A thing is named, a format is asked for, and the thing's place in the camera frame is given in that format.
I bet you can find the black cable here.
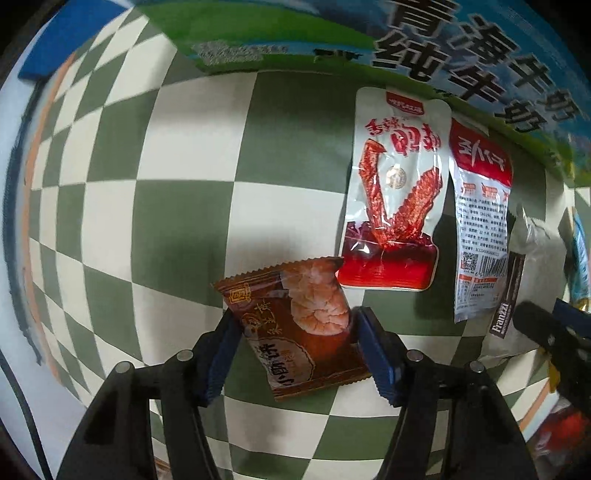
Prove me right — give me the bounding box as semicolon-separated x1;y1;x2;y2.
0;355;51;480

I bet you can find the white red meat packet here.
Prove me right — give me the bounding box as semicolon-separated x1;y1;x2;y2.
337;86;452;291

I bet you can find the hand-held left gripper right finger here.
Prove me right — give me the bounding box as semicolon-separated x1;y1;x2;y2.
353;306;541;480

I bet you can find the white biscuit packet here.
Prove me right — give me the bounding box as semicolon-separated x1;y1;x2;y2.
480;205;573;365

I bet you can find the blue white snack packet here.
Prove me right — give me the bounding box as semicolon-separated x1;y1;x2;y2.
558;208;591;305

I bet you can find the green checkered tablecloth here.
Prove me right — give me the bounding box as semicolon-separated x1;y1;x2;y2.
9;4;591;480

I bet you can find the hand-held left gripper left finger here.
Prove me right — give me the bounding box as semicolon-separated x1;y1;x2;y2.
55;308;243;480

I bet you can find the printed cardboard box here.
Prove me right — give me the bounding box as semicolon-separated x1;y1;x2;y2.
139;0;591;185

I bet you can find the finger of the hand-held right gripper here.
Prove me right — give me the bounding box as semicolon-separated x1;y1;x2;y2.
553;298;591;326
514;300;591;407

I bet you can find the brown snack packet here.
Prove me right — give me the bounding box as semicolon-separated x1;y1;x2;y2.
211;256;374;402

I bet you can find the red label white packet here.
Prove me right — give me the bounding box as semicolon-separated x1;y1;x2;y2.
448;117;515;324

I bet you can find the blue cushion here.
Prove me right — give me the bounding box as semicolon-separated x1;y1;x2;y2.
18;0;134;81

